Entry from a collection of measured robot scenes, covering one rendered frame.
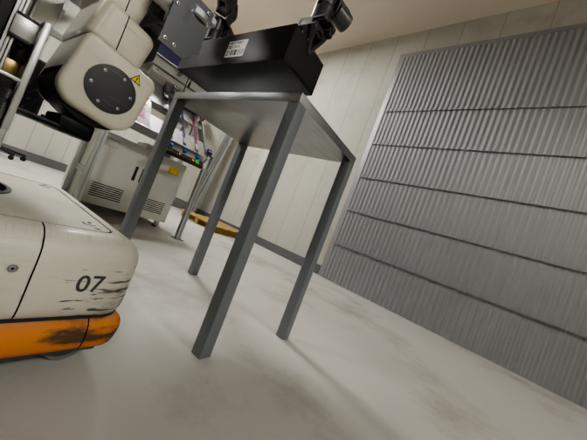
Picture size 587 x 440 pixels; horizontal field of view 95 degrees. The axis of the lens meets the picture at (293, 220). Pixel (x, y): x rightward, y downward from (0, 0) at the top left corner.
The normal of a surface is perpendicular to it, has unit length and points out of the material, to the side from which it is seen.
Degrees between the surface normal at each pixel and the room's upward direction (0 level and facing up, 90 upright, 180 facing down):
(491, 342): 90
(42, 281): 90
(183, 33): 90
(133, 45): 90
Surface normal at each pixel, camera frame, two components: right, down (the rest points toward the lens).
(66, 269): 0.77, 0.28
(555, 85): -0.62, -0.26
